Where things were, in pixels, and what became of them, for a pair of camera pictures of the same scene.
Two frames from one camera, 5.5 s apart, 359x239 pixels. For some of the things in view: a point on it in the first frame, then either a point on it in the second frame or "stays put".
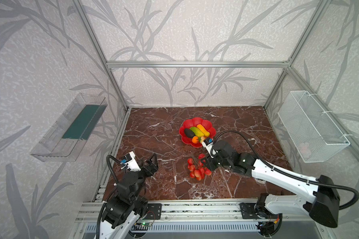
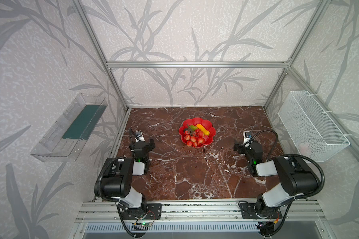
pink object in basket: x=305 y=150 stays put
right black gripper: x=215 y=158 to x=243 y=146
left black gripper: x=148 y=167 to x=145 y=144
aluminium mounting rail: x=89 y=211 stays put
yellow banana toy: x=203 y=130 stays put
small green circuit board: x=145 y=223 stays put
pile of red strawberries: x=196 y=169 to x=194 y=138
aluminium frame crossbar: x=199 y=64 stays put
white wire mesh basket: x=314 y=136 stays put
